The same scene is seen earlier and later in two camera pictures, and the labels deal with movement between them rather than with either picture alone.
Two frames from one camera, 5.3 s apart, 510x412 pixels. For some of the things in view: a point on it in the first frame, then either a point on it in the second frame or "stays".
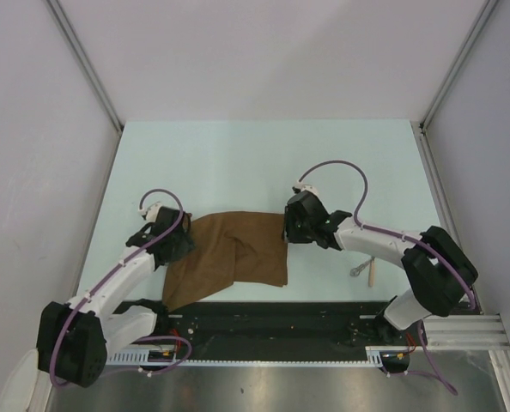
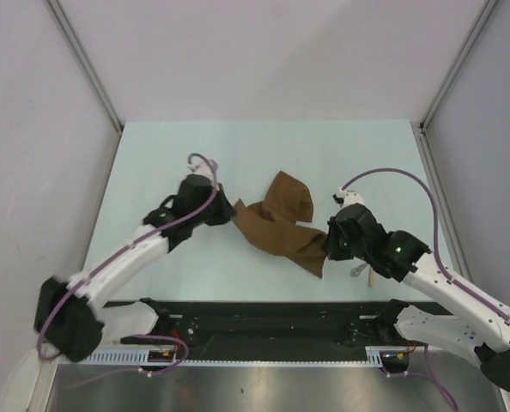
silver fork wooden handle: (372, 272) stays
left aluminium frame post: (76, 45) stays
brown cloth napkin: (245, 247) -> (271, 223)
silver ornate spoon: (355, 270) stays
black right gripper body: (296, 232) -> (340, 248)
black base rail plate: (277, 330) stays
